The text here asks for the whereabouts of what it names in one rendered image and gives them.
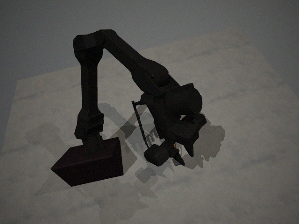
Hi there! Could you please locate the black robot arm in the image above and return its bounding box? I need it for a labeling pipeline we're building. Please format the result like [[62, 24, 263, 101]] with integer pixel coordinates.
[[73, 29, 202, 156]]

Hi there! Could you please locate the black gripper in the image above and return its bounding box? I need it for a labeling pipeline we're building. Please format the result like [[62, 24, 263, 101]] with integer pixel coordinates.
[[144, 113, 207, 167]]

